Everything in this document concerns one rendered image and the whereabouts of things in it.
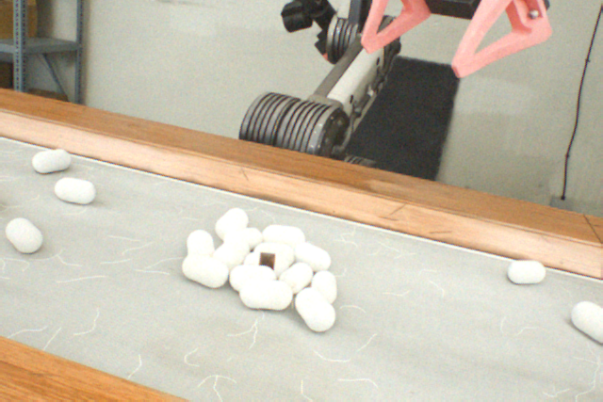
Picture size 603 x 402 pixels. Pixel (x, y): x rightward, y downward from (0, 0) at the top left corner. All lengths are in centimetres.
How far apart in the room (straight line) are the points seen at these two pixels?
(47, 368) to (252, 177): 33
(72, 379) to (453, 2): 39
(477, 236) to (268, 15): 208
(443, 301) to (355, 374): 12
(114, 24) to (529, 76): 191
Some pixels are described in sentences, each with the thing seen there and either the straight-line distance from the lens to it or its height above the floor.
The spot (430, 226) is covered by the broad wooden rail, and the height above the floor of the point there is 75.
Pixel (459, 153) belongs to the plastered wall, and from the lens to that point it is 245.
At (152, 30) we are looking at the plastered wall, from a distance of 276.
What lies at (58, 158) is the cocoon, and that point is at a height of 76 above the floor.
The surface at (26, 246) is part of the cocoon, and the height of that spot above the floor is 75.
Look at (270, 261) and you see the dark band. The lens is 39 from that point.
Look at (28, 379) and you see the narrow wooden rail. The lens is 28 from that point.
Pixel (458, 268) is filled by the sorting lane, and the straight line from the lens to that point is 49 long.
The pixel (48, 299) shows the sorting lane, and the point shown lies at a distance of 38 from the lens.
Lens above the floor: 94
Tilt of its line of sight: 18 degrees down
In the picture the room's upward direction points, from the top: 9 degrees clockwise
